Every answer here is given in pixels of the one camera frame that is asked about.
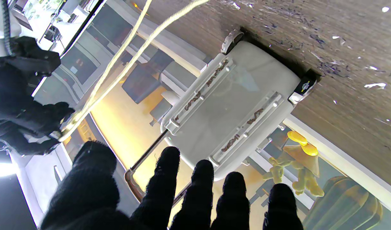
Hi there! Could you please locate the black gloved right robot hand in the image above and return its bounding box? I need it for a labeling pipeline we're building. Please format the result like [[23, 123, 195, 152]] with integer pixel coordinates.
[[0, 65, 75, 156]]

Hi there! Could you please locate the cream tag string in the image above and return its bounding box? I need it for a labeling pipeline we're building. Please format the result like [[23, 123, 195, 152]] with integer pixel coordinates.
[[58, 0, 210, 142]]

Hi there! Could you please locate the black tilted tablet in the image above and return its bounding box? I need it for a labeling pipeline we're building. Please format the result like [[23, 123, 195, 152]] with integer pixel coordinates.
[[122, 50, 173, 104]]

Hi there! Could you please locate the green ribbed vase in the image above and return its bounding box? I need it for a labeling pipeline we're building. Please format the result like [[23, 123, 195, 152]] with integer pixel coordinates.
[[303, 176, 383, 230]]

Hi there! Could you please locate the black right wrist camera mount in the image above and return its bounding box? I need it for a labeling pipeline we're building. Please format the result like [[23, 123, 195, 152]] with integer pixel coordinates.
[[10, 36, 61, 77]]

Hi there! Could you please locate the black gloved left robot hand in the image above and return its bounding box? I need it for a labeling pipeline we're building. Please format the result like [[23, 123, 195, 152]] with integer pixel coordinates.
[[39, 141, 304, 230]]

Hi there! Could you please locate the small grey toy suitcase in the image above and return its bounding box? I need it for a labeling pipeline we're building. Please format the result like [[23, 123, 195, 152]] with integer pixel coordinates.
[[125, 29, 317, 203]]

